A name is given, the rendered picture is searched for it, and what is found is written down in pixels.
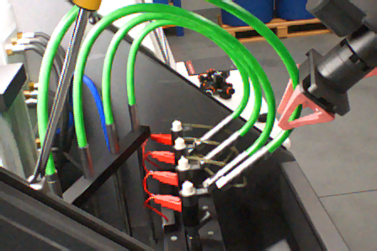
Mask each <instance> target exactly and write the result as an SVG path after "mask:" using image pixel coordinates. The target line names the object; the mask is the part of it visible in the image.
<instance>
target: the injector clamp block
mask: <svg viewBox="0 0 377 251"><path fill-rule="evenodd" d="M169 172H171V173H174V174H175V173H176V169H175V168H170V169H169ZM205 180H207V175H206V172H205V169H202V170H200V171H199V172H198V173H197V174H196V175H195V176H194V188H195V189H198V188H199V187H200V186H202V183H204V181H205ZM171 188H172V193H173V196H175V197H178V198H179V193H178V187H177V185H174V184H171ZM207 211H210V212H211V213H212V214H213V219H211V220H210V221H208V222H207V224H205V225H204V226H203V227H202V228H200V229H199V236H200V244H199V245H200V251H226V250H225V245H224V243H223V238H222V236H221V231H220V225H219V222H218V217H217V215H216V210H215V204H214V201H213V197H212V194H211V193H209V194H207V195H202V196H201V197H200V198H199V215H200V216H201V215H203V214H205V213H206V212H207ZM174 216H175V221H176V231H172V232H164V227H163V222H162V230H163V237H164V251H189V246H188V241H187V234H186V232H185V230H184V225H183V217H182V212H181V211H176V210H174Z"/></svg>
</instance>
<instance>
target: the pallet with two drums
mask: <svg viewBox="0 0 377 251"><path fill-rule="evenodd" d="M230 1H232V2H234V3H235V4H237V5H239V6H241V8H244V9H246V10H247V11H248V12H249V13H251V14H252V15H254V16H255V17H257V18H258V19H260V21H262V22H263V23H264V24H266V25H267V26H268V27H269V28H270V30H272V32H273V31H275V35H277V37H278V38H279V39H286V38H291V37H302V36H307V35H322V34H327V33H333V32H332V31H331V30H330V29H329V28H327V29H318V30H312V31H302V32H296V33H288V29H298V28H309V27H315V26H325V25H324V24H323V23H322V22H320V20H318V19H317V18H316V17H315V16H313V15H312V14H311V13H310V12H308V11H307V10H305V5H306V4H307V3H308V0H230ZM220 9H221V14H217V15H216V16H217V19H218V25H219V26H220V27H221V28H222V29H224V30H226V31H227V32H229V33H230V34H231V35H233V36H234V37H235V35H247V34H257V33H258V32H257V31H256V30H254V29H253V28H252V27H251V26H250V25H249V24H247V23H245V22H244V21H242V19H239V18H238V17H237V16H235V15H234V14H231V13H229V12H228V11H225V9H222V8H220ZM237 40H239V41H240V42H241V43H245V42H255V41H260V40H265V39H264V38H263V37H262V36H261V37H251V38H246V39H237Z"/></svg>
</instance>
